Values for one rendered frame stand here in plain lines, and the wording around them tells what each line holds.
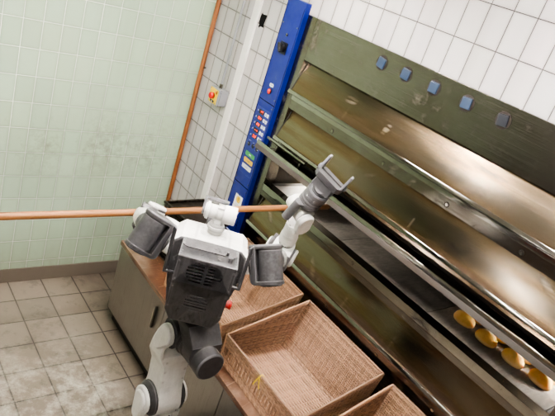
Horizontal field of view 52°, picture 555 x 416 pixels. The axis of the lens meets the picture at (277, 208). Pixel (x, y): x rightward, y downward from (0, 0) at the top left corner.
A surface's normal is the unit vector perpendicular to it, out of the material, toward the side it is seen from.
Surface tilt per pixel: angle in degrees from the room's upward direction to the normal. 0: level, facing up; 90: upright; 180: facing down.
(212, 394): 90
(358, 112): 70
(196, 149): 90
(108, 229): 90
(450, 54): 90
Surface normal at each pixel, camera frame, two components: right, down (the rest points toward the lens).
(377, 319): -0.62, -0.28
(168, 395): 0.62, 0.18
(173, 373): 0.58, 0.41
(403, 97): -0.77, 0.02
